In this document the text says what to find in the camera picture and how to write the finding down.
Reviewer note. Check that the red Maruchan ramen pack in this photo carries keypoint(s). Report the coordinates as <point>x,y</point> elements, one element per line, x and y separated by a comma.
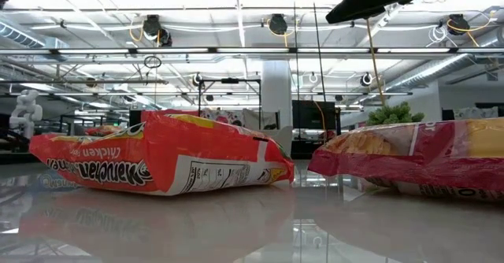
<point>413,160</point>

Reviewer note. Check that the green artificial plant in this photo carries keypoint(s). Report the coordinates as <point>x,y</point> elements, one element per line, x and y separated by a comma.
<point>393,115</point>

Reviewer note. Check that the black background monitor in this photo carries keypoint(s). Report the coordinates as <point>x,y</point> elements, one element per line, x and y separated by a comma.
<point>311,115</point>

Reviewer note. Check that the black equipment box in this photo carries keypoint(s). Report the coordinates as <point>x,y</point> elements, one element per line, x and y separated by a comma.
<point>307,149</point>

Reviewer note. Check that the light grey plastic bin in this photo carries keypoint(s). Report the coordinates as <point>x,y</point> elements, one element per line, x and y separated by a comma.
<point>281,141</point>

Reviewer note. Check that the floral patterned panel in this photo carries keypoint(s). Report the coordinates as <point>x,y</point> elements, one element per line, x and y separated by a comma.
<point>222,117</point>

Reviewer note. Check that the white robot figure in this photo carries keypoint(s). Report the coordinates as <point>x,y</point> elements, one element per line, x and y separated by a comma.
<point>25,111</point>

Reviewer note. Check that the black frame stand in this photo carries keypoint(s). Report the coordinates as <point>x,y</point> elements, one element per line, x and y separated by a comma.
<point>230,80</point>

